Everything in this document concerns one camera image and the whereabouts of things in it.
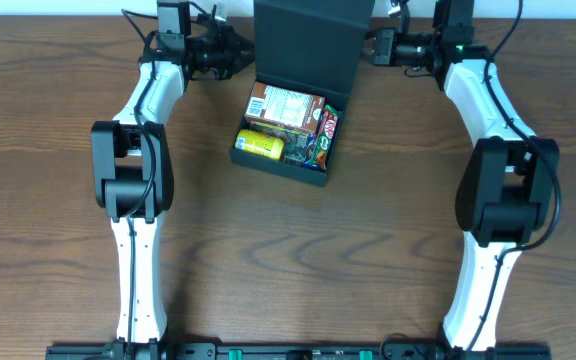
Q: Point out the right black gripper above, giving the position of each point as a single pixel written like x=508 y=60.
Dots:
x=383 y=48

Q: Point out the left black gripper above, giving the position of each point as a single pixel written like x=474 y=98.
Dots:
x=229 y=55

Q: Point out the brown chocolate box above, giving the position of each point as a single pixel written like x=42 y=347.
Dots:
x=284 y=108

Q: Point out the red KitKat bar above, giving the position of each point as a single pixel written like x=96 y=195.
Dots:
x=323 y=141

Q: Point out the yellow plastic bottle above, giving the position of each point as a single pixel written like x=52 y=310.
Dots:
x=259 y=144

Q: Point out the green snack bag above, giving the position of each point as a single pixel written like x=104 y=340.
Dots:
x=297 y=145

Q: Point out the blue Dairy Milk bar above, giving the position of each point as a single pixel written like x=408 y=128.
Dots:
x=311 y=161

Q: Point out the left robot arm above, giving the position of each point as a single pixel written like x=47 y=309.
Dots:
x=132 y=168

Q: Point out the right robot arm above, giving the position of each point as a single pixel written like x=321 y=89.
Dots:
x=509 y=198

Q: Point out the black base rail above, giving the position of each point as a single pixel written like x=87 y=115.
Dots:
x=208 y=351

